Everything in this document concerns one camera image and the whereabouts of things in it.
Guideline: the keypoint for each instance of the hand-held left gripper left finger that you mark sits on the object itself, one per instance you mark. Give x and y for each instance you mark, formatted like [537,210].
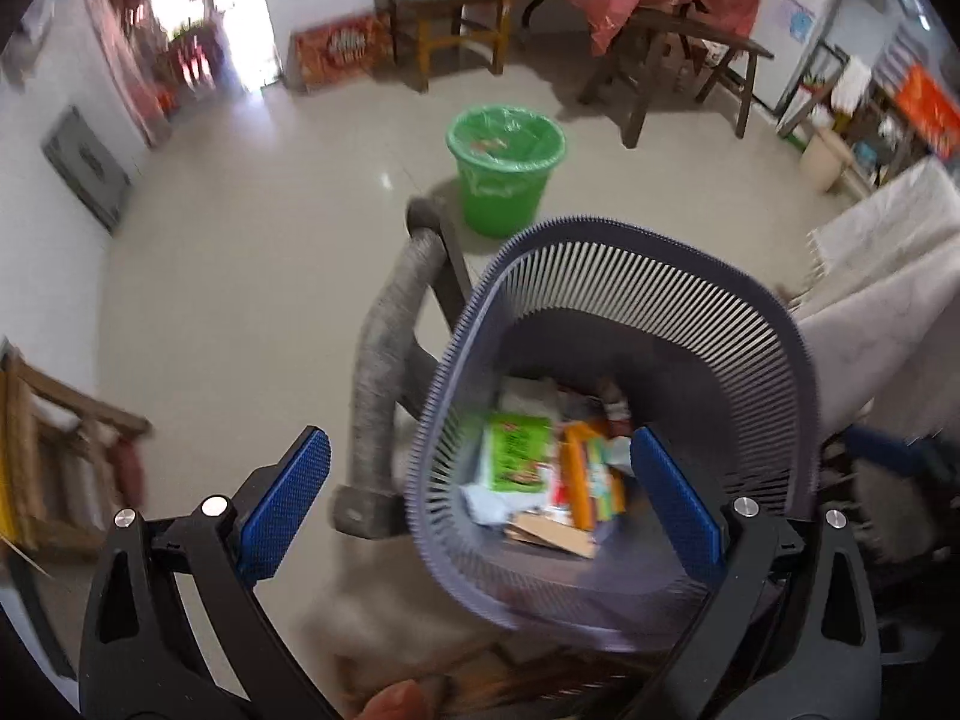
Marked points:
[289,502]

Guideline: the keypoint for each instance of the dark wooden bench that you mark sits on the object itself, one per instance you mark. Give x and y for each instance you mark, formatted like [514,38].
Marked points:
[697,34]

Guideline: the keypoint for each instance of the grey mesh waste basket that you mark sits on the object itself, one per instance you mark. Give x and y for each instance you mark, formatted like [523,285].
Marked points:
[637,277]

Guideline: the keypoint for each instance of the drawing paper on fridge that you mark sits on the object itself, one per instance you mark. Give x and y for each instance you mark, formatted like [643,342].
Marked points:
[795,16]

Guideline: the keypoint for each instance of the grey office chair armrest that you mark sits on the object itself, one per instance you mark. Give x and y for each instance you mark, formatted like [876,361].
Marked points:
[382,360]

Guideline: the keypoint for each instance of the brown cardboard scrap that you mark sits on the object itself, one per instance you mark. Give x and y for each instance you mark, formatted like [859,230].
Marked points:
[547,534]

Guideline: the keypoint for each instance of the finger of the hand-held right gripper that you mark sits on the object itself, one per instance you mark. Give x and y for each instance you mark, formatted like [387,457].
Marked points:
[892,450]

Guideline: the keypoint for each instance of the grey wall panel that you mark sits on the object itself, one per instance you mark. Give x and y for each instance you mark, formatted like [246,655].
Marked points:
[86,169]

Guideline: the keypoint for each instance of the beige plastic bucket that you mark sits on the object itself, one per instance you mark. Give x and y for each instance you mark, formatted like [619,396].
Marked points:
[825,161]

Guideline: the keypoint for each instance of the red gift box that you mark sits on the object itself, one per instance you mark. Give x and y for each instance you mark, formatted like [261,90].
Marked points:
[930,109]

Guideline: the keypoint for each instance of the green tissue packet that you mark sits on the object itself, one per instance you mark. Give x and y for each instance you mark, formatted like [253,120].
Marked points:
[517,454]

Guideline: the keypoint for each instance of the green trash bin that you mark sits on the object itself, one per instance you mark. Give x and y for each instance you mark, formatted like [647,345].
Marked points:
[502,202]

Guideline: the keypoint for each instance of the red carton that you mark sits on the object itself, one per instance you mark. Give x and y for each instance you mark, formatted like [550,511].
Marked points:
[341,49]

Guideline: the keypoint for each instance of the white tissue paper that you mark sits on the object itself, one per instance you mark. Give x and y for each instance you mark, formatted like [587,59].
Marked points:
[484,502]

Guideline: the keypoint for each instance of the person's left hand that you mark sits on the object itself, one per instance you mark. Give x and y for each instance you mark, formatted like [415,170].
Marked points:
[397,705]

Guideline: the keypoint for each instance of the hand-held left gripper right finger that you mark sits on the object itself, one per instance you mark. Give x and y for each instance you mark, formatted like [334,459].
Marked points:
[675,499]

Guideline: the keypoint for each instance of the orange purple box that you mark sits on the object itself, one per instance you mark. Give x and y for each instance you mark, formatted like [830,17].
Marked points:
[581,480]

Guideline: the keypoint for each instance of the wooden folding rack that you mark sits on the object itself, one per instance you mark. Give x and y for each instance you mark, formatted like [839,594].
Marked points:
[67,420]

